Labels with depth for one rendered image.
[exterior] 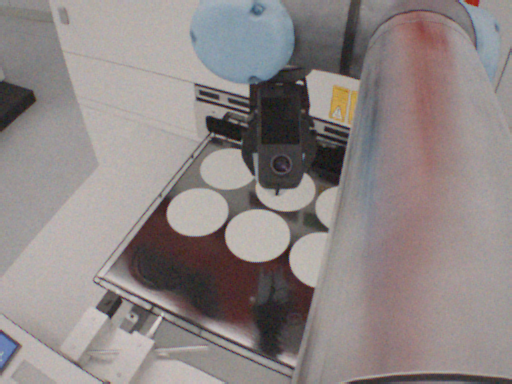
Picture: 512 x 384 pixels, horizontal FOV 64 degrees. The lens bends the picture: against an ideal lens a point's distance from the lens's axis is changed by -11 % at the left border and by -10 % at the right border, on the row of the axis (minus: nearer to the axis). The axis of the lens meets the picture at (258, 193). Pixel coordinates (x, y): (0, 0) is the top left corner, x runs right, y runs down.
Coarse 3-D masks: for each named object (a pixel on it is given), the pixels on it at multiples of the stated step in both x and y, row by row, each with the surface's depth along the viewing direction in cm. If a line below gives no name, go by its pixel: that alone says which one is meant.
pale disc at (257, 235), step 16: (240, 224) 72; (256, 224) 72; (272, 224) 72; (240, 240) 70; (256, 240) 70; (272, 240) 70; (288, 240) 70; (240, 256) 68; (256, 256) 68; (272, 256) 68
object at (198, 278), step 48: (240, 144) 84; (240, 192) 76; (144, 240) 70; (192, 240) 70; (144, 288) 64; (192, 288) 64; (240, 288) 64; (288, 288) 64; (240, 336) 59; (288, 336) 59
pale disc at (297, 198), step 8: (304, 176) 79; (256, 184) 78; (304, 184) 78; (312, 184) 78; (264, 192) 76; (288, 192) 76; (296, 192) 76; (304, 192) 76; (312, 192) 76; (264, 200) 75; (272, 200) 75; (280, 200) 75; (288, 200) 75; (296, 200) 75; (304, 200) 75; (280, 208) 74; (288, 208) 74; (296, 208) 74
